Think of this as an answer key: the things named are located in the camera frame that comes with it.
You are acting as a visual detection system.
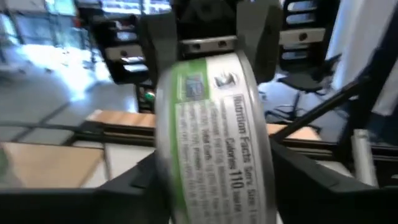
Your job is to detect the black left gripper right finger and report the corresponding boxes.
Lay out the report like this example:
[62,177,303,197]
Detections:
[270,139,398,224]

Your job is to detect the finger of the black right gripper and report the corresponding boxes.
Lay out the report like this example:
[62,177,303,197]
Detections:
[93,12,180,85]
[238,0,340,84]

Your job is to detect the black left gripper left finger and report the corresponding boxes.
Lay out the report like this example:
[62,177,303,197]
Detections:
[0,152,172,224]

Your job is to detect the tuna can green white label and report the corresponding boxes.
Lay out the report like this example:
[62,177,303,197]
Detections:
[154,51,279,224]

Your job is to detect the wooden shelf black metal legs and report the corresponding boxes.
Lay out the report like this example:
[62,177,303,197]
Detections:
[0,142,106,190]

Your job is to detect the black office chair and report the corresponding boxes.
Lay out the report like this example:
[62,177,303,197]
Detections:
[264,54,343,124]

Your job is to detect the silver metal post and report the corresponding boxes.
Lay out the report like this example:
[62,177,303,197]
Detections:
[350,128,379,188]

